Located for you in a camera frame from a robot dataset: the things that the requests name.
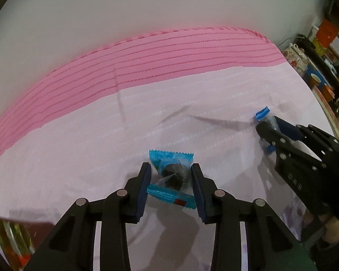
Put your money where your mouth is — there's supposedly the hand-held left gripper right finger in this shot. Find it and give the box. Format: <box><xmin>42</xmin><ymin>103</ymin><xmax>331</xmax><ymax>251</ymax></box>
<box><xmin>190</xmin><ymin>163</ymin><xmax>318</xmax><ymax>271</ymax></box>

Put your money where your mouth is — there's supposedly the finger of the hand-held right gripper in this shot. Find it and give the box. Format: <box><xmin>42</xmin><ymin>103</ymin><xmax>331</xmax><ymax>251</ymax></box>
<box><xmin>256</xmin><ymin>123</ymin><xmax>323</xmax><ymax>173</ymax></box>
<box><xmin>275</xmin><ymin>116</ymin><xmax>339</xmax><ymax>161</ymax></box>

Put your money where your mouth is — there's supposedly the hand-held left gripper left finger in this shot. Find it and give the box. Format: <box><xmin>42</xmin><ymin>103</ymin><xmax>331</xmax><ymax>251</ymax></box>
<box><xmin>24</xmin><ymin>162</ymin><xmax>152</xmax><ymax>271</ymax></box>

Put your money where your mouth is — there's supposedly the blue clear cookie packet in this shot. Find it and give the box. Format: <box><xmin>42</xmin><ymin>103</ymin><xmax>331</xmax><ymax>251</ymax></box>
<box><xmin>254</xmin><ymin>106</ymin><xmax>280</xmax><ymax>154</ymax></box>

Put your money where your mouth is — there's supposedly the gold metal tin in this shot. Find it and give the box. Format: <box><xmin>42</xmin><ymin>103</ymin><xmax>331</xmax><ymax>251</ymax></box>
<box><xmin>0</xmin><ymin>216</ymin><xmax>55</xmax><ymax>270</ymax></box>

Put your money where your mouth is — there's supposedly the person's right hand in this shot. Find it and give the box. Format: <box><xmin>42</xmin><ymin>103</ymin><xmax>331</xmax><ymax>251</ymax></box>
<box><xmin>318</xmin><ymin>213</ymin><xmax>339</xmax><ymax>245</ymax></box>

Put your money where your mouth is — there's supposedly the blue box with cup picture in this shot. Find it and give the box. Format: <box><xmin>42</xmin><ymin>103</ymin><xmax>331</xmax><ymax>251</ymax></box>
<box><xmin>306</xmin><ymin>65</ymin><xmax>330</xmax><ymax>89</ymax></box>

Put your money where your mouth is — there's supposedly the floral teapot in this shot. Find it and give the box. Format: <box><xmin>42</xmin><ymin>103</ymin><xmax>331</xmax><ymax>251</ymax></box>
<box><xmin>282</xmin><ymin>43</ymin><xmax>310</xmax><ymax>77</ymax></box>

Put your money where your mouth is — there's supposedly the pink checked tablecloth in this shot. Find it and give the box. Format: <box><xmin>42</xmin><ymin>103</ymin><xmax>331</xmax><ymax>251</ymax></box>
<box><xmin>0</xmin><ymin>26</ymin><xmax>339</xmax><ymax>271</ymax></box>

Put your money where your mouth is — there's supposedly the yellow box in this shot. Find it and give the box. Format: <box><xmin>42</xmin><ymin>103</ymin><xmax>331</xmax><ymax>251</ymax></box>
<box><xmin>312</xmin><ymin>38</ymin><xmax>328</xmax><ymax>55</ymax></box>

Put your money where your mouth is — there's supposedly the orange box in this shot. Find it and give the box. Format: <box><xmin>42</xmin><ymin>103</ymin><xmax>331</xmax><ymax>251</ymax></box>
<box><xmin>316</xmin><ymin>19</ymin><xmax>339</xmax><ymax>48</ymax></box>

